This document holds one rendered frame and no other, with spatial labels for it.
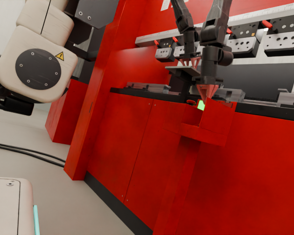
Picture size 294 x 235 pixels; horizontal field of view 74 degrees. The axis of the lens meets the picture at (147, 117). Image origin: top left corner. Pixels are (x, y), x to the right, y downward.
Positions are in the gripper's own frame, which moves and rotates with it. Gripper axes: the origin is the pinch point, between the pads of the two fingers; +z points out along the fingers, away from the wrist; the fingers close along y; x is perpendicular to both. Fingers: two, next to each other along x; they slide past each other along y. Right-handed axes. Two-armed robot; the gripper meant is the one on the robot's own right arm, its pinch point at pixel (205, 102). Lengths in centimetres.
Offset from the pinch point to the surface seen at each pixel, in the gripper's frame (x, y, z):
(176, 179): 3.7, -8.1, 30.1
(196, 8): 57, 45, -63
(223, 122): -4.8, 4.8, 7.0
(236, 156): -1.5, 20.2, 22.9
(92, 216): 62, -23, 76
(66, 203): 78, -36, 73
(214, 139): -4.8, 0.9, 12.8
